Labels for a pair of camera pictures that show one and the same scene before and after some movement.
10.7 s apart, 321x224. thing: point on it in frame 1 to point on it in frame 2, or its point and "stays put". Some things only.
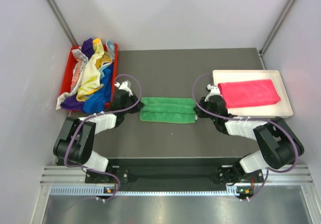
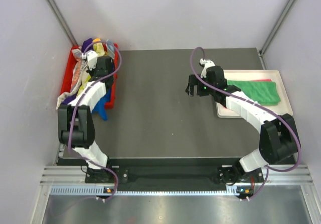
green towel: (173, 110) to (265, 93)
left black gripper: (137, 108) to (92, 72)
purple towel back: (88, 47) stays put
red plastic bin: (66, 85) stays put
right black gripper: (199, 113) to (193, 81)
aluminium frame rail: (66, 176) stays put
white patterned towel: (81, 61) stays put
